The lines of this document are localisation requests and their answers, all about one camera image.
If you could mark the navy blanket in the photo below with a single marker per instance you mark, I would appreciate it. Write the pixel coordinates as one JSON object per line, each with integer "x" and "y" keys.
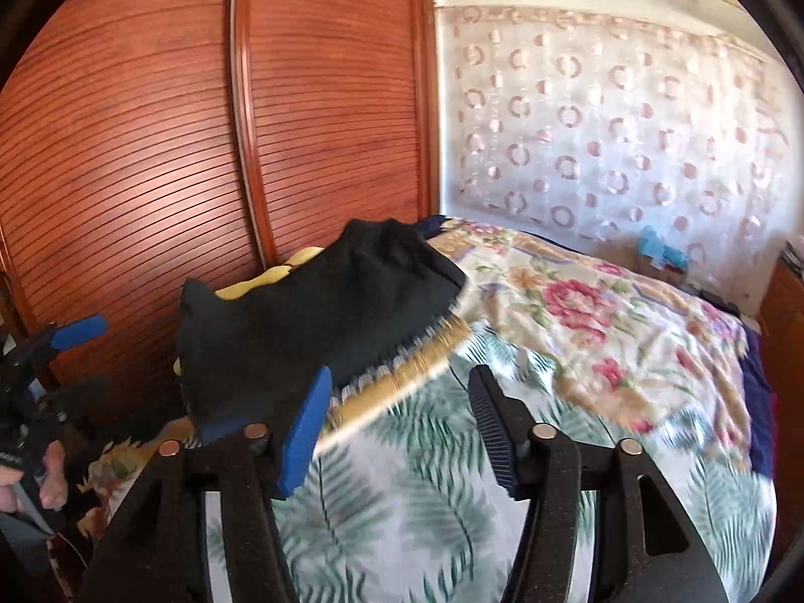
{"x": 760, "y": 402}

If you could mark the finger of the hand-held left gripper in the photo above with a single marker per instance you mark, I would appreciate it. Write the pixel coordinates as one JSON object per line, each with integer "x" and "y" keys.
{"x": 78, "y": 330}
{"x": 81, "y": 389}

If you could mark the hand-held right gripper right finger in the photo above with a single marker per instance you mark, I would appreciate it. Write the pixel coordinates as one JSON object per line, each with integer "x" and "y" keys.
{"x": 493, "y": 433}

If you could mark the person's left hand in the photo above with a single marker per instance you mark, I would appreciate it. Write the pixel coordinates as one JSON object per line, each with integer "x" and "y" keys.
{"x": 53, "y": 477}

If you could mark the circle-patterned sheer curtain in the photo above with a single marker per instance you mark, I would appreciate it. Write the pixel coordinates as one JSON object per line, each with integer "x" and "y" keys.
{"x": 597, "y": 125}

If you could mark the leaf-print bed sheet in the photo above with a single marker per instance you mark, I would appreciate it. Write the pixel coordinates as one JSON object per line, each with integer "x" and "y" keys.
{"x": 408, "y": 502}

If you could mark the golden patterned garment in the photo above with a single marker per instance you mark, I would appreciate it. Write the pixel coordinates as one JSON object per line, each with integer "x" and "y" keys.
{"x": 408, "y": 370}

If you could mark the blue toy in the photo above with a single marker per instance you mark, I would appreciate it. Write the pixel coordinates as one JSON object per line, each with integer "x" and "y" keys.
{"x": 662, "y": 254}

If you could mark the black printed t-shirt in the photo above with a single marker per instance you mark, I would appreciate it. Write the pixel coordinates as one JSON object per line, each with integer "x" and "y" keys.
{"x": 314, "y": 320}

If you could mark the floral under sheet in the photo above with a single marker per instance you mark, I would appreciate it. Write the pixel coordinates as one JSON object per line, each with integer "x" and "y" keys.
{"x": 107, "y": 465}

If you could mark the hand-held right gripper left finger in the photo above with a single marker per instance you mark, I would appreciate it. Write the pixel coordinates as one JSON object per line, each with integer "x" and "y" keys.
{"x": 308, "y": 433}

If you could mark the floral blanket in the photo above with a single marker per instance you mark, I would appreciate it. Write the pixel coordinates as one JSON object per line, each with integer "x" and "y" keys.
{"x": 565, "y": 308}

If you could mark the wooden cabinet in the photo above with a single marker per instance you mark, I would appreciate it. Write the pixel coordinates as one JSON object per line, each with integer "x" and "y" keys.
{"x": 782, "y": 301}

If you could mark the stack of folded clothes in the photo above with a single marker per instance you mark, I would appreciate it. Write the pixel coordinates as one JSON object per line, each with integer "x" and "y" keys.
{"x": 220, "y": 433}

